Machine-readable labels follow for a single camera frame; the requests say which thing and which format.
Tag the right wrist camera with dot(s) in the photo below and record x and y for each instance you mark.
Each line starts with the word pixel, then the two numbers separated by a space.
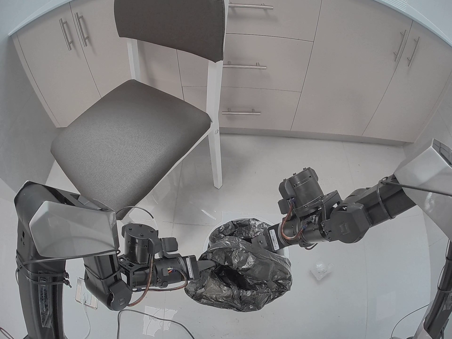
pixel 284 189

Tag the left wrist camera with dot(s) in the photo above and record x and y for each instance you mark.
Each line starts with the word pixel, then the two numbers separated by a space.
pixel 169 245

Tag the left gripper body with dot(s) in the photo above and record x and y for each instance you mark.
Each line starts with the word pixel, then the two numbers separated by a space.
pixel 173 270

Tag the grey padded white chair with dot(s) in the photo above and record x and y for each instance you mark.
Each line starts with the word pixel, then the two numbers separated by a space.
pixel 127 129

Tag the crumpled clear wrapper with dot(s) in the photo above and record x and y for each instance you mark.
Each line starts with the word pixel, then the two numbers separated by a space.
pixel 322 271

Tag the white trash bin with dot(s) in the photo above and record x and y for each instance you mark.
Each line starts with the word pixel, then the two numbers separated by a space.
pixel 212 233

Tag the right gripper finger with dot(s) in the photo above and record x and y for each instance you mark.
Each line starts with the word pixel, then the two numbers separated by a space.
pixel 261 242

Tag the black plastic bag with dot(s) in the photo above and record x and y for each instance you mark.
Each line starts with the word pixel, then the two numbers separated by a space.
pixel 254 267

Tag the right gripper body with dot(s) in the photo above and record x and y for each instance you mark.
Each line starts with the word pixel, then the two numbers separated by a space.
pixel 287 235

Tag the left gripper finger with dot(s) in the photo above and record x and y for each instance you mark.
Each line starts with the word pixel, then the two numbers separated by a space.
pixel 206 261

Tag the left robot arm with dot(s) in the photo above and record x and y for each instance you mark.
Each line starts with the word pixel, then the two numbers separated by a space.
pixel 70 224

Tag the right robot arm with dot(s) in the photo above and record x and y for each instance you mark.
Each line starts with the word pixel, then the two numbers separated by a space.
pixel 356 214

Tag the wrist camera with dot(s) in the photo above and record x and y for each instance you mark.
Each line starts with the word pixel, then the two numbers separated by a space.
pixel 284 189
pixel 169 245

